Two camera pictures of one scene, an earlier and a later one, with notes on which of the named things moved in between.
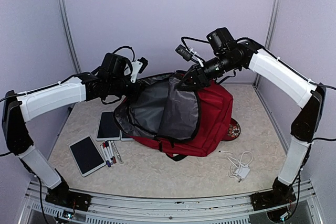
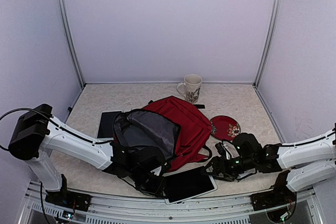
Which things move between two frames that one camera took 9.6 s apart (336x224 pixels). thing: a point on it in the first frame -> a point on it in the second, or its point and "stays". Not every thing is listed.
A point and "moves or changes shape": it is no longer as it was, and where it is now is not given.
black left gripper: [138, 89] -> [156, 190]
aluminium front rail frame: [302, 209] stays
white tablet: [87, 157] moves or changes shape
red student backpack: [179, 122] moves or changes shape
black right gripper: [200, 79] -> [216, 162]
